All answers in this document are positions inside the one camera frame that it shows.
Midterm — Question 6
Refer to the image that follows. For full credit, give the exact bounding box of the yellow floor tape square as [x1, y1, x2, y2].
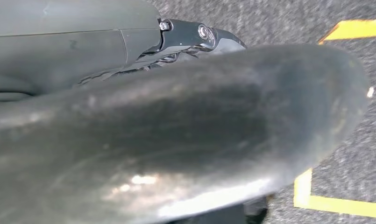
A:
[293, 18, 376, 219]

